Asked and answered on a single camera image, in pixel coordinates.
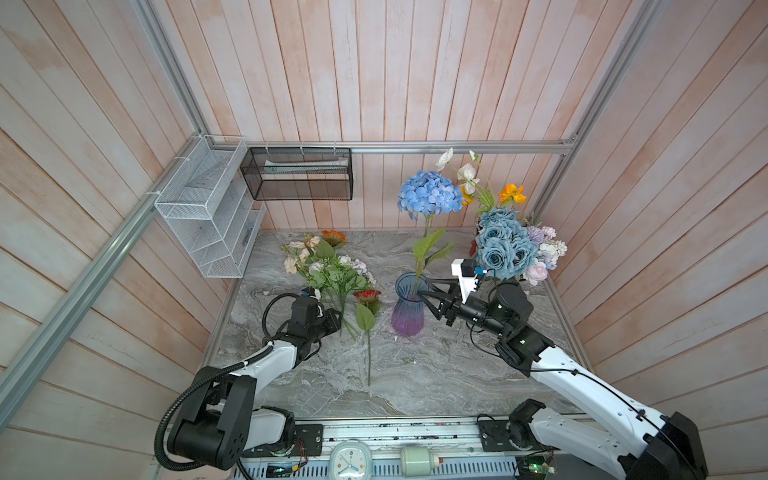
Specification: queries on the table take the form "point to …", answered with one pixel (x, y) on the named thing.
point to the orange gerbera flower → (334, 238)
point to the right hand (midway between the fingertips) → (423, 288)
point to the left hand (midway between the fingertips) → (339, 320)
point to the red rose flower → (367, 312)
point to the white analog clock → (350, 460)
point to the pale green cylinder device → (417, 460)
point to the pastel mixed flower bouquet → (550, 251)
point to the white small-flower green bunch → (342, 276)
